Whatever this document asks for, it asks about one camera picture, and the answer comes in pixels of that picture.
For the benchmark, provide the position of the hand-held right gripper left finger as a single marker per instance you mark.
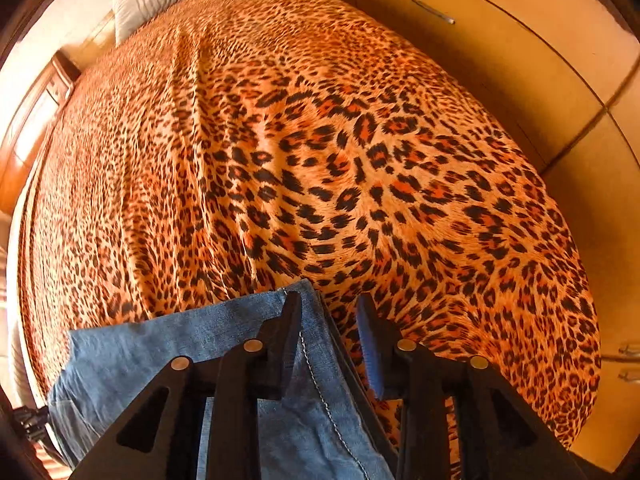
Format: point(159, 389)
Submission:
point(285, 340)

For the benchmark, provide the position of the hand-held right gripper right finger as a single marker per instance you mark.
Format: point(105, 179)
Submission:
point(370, 345)

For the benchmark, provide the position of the blue denim pants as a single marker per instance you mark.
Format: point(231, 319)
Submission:
point(150, 340)

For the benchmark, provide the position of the leopard print bedspread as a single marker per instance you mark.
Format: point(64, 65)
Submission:
point(300, 160)

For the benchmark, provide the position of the carved dark wooden headboard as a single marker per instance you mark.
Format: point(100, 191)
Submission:
point(35, 125)

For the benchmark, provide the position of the light wooden wardrobe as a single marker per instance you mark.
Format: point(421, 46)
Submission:
point(525, 60)

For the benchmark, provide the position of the light wooden headboard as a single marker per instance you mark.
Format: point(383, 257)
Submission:
point(95, 40)

